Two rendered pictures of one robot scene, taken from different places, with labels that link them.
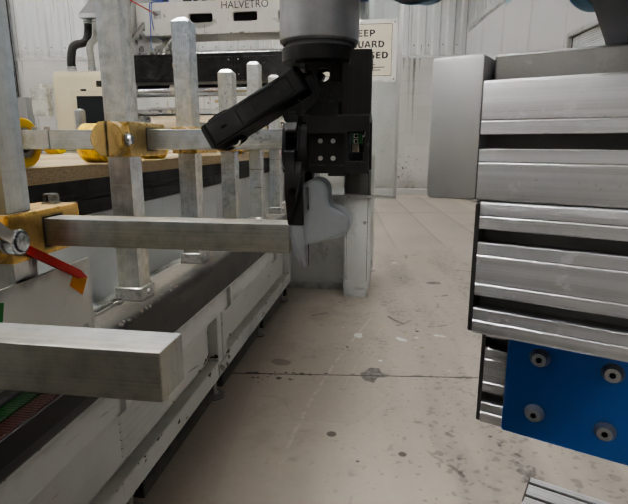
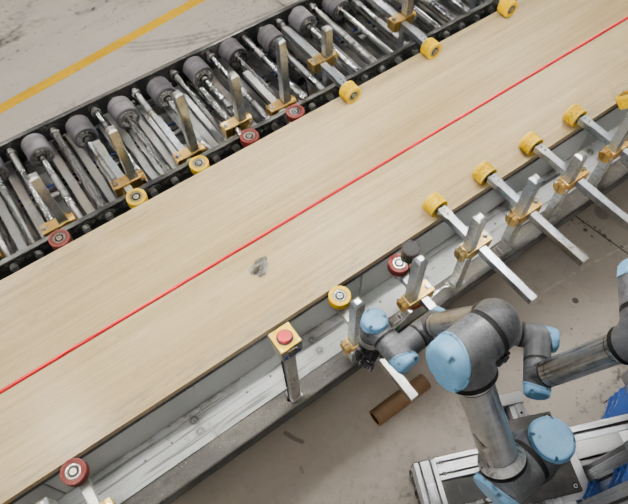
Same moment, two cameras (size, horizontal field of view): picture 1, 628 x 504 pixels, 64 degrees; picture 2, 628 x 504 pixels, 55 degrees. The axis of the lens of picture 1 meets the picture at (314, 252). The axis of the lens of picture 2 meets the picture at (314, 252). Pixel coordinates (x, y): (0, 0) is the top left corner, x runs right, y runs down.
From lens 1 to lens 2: 188 cm
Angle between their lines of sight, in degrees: 59
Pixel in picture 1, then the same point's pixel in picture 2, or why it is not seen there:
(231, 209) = (550, 211)
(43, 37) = not seen: outside the picture
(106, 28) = (472, 228)
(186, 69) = (527, 198)
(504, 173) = not seen: hidden behind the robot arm
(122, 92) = (470, 245)
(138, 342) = (410, 393)
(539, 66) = not seen: hidden behind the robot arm
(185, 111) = (519, 209)
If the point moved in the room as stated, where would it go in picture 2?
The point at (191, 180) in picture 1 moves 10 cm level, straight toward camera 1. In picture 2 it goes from (511, 230) to (500, 250)
